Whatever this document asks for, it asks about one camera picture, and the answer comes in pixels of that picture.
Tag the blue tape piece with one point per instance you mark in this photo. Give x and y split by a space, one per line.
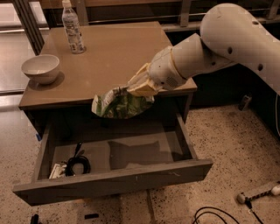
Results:
38 137

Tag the small white packet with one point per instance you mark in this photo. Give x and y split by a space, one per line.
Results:
58 171

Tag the open grey top drawer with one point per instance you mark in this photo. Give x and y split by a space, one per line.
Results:
125 156

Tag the brown drawer cabinet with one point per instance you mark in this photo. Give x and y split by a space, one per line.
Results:
114 53

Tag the small black floor object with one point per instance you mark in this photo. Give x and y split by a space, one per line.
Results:
34 219

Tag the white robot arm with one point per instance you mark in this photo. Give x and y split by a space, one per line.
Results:
228 35

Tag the small grey floor device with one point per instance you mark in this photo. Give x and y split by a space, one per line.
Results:
245 101

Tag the white ceramic bowl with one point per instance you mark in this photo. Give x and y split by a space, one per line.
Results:
43 69

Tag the clear plastic water bottle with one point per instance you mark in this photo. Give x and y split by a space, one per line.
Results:
72 28

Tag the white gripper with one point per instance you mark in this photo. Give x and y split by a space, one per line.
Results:
162 71

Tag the green jalapeno chip bag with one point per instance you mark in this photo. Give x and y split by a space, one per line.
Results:
118 103

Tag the white power strip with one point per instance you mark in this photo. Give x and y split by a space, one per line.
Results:
271 188

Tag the metal railing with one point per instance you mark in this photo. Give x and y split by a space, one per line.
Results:
174 15

